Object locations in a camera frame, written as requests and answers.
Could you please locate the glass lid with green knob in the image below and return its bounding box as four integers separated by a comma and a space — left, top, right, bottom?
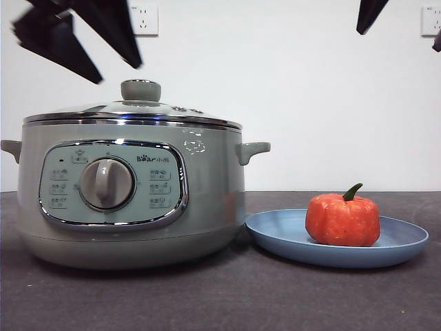
23, 79, 240, 131

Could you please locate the orange pumpkin with green stem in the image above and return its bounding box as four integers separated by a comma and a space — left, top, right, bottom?
305, 182, 381, 248

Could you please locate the pale green electric steamer pot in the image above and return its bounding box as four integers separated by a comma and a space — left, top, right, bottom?
0, 119, 272, 270

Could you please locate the blue round plate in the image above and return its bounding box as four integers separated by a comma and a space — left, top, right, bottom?
245, 208, 430, 269

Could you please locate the white wall socket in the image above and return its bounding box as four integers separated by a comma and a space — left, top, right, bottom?
420, 6, 441, 37
129, 5, 160, 37

